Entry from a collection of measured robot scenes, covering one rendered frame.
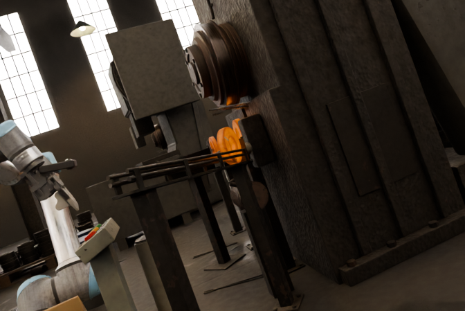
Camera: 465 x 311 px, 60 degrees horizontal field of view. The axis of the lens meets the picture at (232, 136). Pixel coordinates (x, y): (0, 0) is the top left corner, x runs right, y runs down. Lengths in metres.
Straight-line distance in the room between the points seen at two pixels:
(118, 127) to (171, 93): 7.48
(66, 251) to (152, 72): 3.10
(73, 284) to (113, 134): 10.32
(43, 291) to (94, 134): 10.35
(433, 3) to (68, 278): 2.05
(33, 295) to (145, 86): 3.16
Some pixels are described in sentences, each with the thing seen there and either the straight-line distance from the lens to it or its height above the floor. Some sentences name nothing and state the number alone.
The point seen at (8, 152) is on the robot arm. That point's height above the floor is 0.94.
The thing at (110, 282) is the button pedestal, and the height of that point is 0.44.
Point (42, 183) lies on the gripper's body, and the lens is 1.47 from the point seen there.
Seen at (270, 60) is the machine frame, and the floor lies 0.98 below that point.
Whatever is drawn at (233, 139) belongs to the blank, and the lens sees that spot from 1.68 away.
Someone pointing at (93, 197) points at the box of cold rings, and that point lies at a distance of 4.43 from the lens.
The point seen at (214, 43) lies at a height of 1.18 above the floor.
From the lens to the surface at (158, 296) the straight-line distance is 1.46.
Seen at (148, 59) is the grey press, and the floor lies 1.88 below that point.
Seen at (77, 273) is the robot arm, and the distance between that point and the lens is 1.97.
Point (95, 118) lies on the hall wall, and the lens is 12.24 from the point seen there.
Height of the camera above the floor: 0.75
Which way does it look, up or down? level
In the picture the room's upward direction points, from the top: 20 degrees counter-clockwise
